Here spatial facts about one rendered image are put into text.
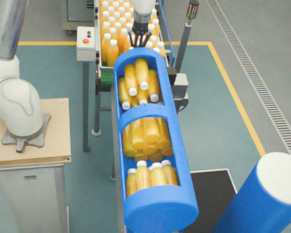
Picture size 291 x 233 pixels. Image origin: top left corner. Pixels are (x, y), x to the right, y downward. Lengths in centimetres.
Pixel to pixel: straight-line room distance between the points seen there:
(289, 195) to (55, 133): 107
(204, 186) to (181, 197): 137
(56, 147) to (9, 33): 50
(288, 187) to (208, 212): 94
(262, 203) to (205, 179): 101
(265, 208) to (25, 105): 114
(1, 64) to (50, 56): 221
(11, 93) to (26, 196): 62
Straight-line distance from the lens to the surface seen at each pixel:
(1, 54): 150
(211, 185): 264
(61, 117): 164
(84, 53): 201
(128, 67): 182
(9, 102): 139
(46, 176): 167
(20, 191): 179
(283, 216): 174
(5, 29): 145
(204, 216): 250
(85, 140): 271
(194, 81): 359
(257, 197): 170
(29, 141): 155
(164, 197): 123
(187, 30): 230
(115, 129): 185
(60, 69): 353
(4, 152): 157
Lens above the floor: 229
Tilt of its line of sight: 47 degrees down
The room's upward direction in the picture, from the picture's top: 11 degrees clockwise
